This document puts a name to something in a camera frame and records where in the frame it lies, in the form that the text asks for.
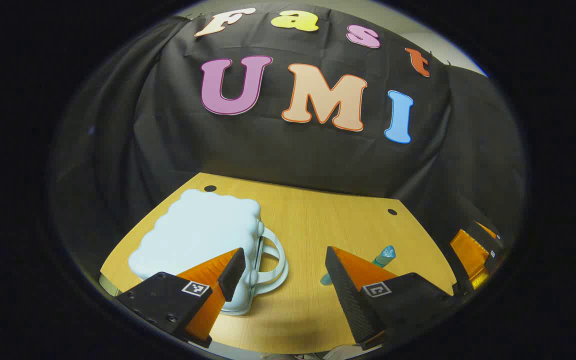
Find black backdrop cloth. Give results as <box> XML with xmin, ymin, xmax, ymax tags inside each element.
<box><xmin>50</xmin><ymin>2</ymin><xmax>526</xmax><ymax>301</ymax></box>

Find green bottle with teal cap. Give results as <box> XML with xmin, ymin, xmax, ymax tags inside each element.
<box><xmin>372</xmin><ymin>245</ymin><xmax>397</xmax><ymax>268</ymax></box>

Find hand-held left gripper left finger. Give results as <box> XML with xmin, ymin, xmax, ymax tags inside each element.
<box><xmin>115</xmin><ymin>247</ymin><xmax>247</xmax><ymax>349</ymax></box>

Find light blue suitcase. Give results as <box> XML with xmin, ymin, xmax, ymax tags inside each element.
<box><xmin>128</xmin><ymin>188</ymin><xmax>289</xmax><ymax>316</ymax></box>

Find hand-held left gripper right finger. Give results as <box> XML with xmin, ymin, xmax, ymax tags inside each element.
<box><xmin>324</xmin><ymin>245</ymin><xmax>456</xmax><ymax>351</ymax></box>

